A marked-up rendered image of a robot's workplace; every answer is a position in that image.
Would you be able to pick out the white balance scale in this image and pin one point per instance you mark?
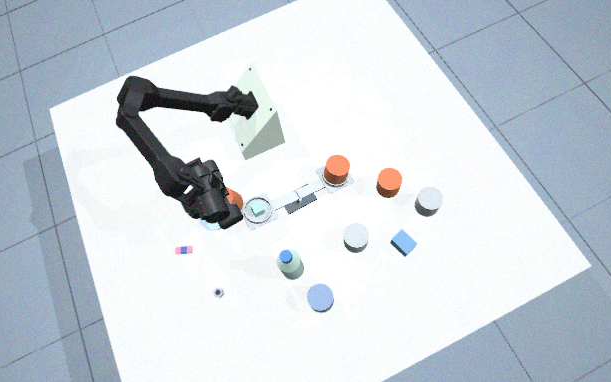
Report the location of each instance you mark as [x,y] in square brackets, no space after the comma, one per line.
[292,201]

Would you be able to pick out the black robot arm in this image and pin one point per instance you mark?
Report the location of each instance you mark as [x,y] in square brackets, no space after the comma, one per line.
[173,176]

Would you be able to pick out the blue-grey cylinder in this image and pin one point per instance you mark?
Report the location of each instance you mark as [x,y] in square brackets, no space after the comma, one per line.
[320,298]

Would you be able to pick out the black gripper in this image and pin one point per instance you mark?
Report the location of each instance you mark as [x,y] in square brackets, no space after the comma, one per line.
[235,213]

